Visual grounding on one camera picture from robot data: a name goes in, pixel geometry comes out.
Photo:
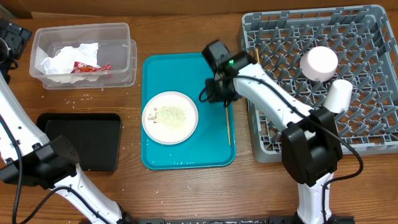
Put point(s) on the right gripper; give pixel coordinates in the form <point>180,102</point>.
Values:
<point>212,98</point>

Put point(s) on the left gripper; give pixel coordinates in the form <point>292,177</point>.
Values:
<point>17,37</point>

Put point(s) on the white napkin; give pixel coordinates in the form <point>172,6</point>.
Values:
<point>59,67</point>

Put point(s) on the red sauce packet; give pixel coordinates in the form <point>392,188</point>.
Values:
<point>85,68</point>

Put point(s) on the small pink bowl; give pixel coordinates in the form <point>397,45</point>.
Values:
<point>319,64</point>

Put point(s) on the white paper cup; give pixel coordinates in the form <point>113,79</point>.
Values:
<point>339,96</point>

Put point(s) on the gray dishwasher rack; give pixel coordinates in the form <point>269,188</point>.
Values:
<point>362,39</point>

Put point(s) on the wooden chopstick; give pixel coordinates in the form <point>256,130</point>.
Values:
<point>228,126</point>
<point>257,55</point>

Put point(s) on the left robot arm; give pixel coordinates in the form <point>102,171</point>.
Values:
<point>32,159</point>

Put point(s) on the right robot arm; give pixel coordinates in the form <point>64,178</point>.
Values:
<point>311,148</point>

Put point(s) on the clear plastic waste bin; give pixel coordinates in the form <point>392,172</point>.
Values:
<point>115,48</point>

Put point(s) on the large white plate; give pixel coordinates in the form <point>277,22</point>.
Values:
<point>158,132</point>

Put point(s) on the teal serving tray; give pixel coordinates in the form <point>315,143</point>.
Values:
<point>208,145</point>

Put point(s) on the black rectangular tray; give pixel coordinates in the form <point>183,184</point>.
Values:
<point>95,136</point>

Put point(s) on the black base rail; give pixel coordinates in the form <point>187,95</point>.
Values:
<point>270,220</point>

